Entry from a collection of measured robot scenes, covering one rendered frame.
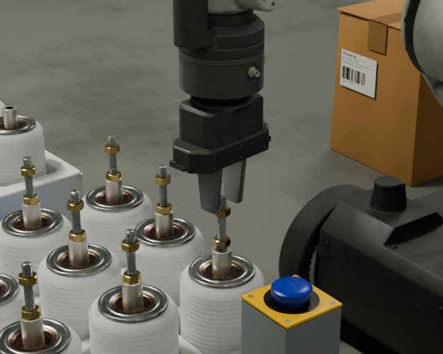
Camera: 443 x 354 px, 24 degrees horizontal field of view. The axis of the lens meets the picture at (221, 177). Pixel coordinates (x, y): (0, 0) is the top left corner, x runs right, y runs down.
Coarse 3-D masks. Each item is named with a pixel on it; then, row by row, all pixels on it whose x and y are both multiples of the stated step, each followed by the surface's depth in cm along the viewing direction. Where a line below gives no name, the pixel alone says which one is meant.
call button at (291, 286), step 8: (280, 280) 99; (288, 280) 99; (296, 280) 99; (304, 280) 99; (272, 288) 98; (280, 288) 97; (288, 288) 97; (296, 288) 97; (304, 288) 97; (312, 288) 98; (280, 296) 96; (288, 296) 96; (296, 296) 96; (304, 296) 96; (280, 304) 97; (288, 304) 97; (296, 304) 97; (304, 304) 98
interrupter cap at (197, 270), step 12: (192, 264) 117; (204, 264) 117; (240, 264) 117; (252, 264) 117; (192, 276) 114; (204, 276) 114; (216, 276) 115; (228, 276) 115; (240, 276) 114; (252, 276) 115; (216, 288) 113; (228, 288) 113
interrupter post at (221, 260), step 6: (216, 252) 114; (222, 252) 114; (228, 252) 114; (216, 258) 114; (222, 258) 114; (228, 258) 114; (216, 264) 115; (222, 264) 114; (228, 264) 115; (216, 270) 115; (222, 270) 115; (228, 270) 115; (222, 276) 115
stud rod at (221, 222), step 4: (220, 196) 112; (224, 196) 112; (220, 200) 112; (224, 200) 112; (220, 204) 112; (224, 204) 112; (220, 208) 112; (224, 208) 112; (220, 220) 113; (224, 220) 113; (220, 224) 113; (224, 224) 113; (220, 228) 113; (224, 228) 113; (220, 232) 114; (224, 232) 114; (220, 236) 114; (224, 236) 114; (220, 248) 114; (224, 248) 114
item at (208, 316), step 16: (256, 272) 116; (192, 288) 113; (208, 288) 113; (240, 288) 113; (256, 288) 114; (192, 304) 114; (208, 304) 112; (224, 304) 112; (240, 304) 113; (192, 320) 115; (208, 320) 113; (224, 320) 113; (240, 320) 114; (192, 336) 116; (208, 336) 114; (224, 336) 114; (240, 336) 115; (208, 352) 115; (224, 352) 115
